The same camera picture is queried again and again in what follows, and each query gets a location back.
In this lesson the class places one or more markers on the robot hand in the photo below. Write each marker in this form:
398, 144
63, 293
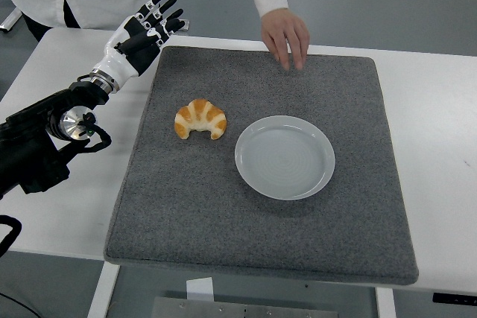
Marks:
118, 61

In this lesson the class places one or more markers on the croissant bread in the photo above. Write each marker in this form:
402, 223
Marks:
201, 113

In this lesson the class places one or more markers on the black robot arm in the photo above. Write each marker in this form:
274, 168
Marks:
30, 135

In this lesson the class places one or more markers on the light grey round plate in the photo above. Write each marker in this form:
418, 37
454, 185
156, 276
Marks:
285, 161

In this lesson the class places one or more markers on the small grey floor box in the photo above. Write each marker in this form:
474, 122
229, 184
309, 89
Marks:
187, 25

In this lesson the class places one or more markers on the white furniture foot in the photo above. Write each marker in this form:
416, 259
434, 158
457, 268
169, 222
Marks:
10, 20

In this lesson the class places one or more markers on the person's hand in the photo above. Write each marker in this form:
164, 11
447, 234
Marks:
285, 31

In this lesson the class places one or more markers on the grey felt mat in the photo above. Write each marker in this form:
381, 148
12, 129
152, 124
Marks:
223, 221

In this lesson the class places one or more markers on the white table leg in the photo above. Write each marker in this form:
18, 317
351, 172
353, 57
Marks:
385, 305
102, 292

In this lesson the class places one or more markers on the white paper strip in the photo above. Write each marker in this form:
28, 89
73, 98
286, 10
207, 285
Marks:
199, 288

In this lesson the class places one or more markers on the black table control panel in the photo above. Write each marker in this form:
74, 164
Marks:
454, 297

